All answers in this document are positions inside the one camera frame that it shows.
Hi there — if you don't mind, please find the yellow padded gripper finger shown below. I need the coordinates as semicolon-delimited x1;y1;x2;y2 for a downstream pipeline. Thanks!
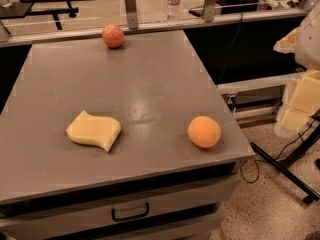
273;29;297;54
279;70;320;132

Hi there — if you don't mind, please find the orange fruit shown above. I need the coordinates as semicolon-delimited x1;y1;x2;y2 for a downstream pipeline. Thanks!
188;116;221;148

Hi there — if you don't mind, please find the black metal stand base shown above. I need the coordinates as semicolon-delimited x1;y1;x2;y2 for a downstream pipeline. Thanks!
250;125;320;205

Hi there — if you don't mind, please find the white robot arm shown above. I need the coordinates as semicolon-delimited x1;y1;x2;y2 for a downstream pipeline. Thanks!
274;4;320;138

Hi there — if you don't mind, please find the black cable on floor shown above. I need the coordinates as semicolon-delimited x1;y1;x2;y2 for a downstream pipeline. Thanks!
239;117;319;184

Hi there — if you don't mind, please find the grey cabinet drawer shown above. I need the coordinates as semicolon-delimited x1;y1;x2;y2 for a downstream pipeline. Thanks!
1;175;239;240

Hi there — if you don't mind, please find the grey metal rail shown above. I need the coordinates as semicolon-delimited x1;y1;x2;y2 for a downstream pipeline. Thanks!
0;8;308;48

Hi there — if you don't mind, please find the grey metal post left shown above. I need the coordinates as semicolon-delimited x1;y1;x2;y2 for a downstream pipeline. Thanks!
124;0;138;30

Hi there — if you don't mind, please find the red apple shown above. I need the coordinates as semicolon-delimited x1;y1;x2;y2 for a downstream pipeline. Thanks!
102;24;124;48

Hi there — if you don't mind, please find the yellow sponge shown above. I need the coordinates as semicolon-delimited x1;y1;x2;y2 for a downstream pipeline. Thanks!
66;110;121;152

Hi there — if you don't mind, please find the clear plastic water bottle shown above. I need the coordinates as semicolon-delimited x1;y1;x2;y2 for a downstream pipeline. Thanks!
167;0;180;24

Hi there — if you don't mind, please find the black drawer handle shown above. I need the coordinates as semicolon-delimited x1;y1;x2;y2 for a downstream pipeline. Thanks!
111;202;150;222

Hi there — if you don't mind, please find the grey metal post right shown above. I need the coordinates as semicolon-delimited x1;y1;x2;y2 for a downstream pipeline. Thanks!
202;0;216;22

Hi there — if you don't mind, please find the grey metal post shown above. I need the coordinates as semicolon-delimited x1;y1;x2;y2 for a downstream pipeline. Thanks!
124;0;138;30
202;0;216;22

